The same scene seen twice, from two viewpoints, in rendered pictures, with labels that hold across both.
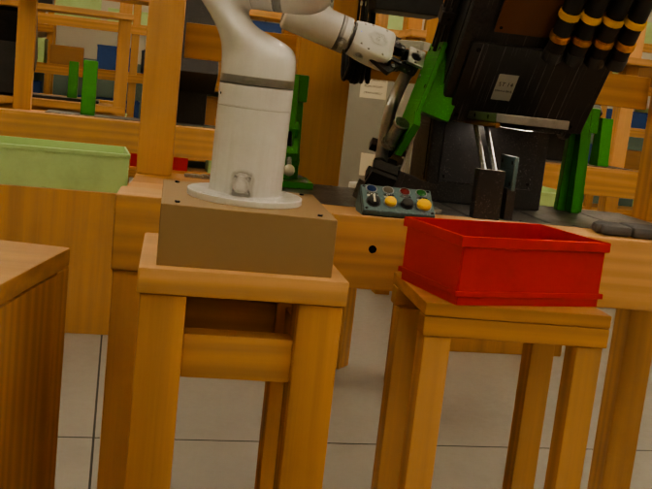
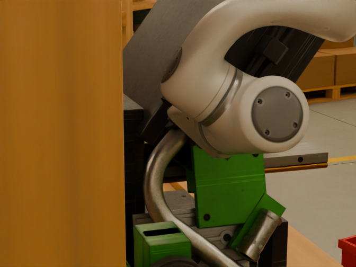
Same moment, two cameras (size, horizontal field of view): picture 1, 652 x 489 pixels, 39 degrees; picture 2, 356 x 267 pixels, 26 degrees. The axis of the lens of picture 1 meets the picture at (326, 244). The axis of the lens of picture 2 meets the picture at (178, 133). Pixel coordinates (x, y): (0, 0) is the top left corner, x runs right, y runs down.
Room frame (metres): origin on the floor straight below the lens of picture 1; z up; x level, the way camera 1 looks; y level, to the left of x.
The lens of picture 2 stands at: (2.40, 0.93, 1.49)
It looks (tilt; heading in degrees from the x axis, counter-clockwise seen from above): 14 degrees down; 261
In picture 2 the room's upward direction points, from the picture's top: straight up
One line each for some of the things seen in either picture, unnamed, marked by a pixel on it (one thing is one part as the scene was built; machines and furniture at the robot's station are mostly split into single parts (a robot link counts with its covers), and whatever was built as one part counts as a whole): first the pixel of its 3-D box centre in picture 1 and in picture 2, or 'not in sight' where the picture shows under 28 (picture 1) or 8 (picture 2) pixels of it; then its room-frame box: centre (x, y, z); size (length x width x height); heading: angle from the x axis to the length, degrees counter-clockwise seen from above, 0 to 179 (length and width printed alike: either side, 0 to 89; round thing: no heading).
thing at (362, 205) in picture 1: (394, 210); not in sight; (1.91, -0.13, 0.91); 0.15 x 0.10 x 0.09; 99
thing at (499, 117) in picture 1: (502, 120); (208, 158); (2.14, -0.37, 1.11); 0.39 x 0.16 x 0.03; 9
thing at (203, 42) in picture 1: (424, 68); not in sight; (2.59, -0.21, 1.23); 1.30 x 0.05 x 0.09; 99
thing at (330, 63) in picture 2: not in sight; (311, 57); (-0.09, -6.48, 0.37); 1.20 x 0.80 x 0.74; 21
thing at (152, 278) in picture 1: (238, 267); not in sight; (1.53, 0.14, 0.83); 0.32 x 0.32 x 0.04; 10
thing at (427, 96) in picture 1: (436, 88); (220, 151); (2.16, -0.21, 1.17); 0.13 x 0.12 x 0.20; 99
